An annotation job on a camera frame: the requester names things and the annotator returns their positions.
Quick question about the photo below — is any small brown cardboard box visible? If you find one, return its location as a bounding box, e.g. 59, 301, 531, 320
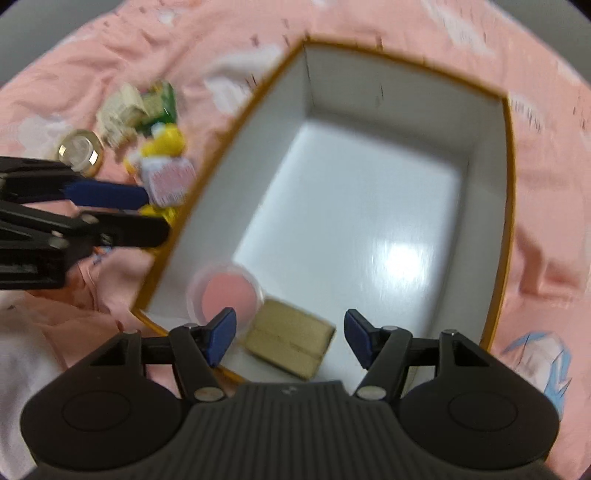
243, 298, 337, 381

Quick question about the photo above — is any round pink clear-lid container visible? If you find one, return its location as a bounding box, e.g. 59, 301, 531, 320
186, 262, 264, 330

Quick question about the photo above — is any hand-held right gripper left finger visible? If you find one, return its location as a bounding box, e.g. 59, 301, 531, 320
91, 308, 238, 401

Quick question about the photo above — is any pink printed blanket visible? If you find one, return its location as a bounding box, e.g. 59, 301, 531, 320
0, 0, 591, 462

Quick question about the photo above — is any yellow box with white inside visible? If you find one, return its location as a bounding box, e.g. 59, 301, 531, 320
131, 39, 515, 386

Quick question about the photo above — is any green snack packet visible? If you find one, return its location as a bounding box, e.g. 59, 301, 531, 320
139, 80, 178, 134

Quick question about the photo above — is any small pink and white box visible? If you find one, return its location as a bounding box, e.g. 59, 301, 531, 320
140, 157, 197, 208

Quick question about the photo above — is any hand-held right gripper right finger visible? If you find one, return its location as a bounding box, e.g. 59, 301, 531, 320
344, 308, 502, 401

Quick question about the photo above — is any yellow plastic bottle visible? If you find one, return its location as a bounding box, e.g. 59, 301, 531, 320
124, 122, 188, 224

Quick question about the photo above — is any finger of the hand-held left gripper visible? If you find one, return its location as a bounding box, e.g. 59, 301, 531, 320
0, 199, 171, 252
0, 156, 149, 209

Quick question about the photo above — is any round gold-rimmed clear jar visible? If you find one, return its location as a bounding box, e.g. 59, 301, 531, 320
58, 129, 103, 177

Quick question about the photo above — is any beige paper carton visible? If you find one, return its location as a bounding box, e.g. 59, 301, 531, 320
96, 83, 149, 145

